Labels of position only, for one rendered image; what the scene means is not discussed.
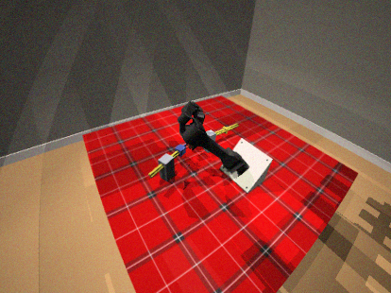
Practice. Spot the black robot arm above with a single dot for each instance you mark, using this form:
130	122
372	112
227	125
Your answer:
196	136

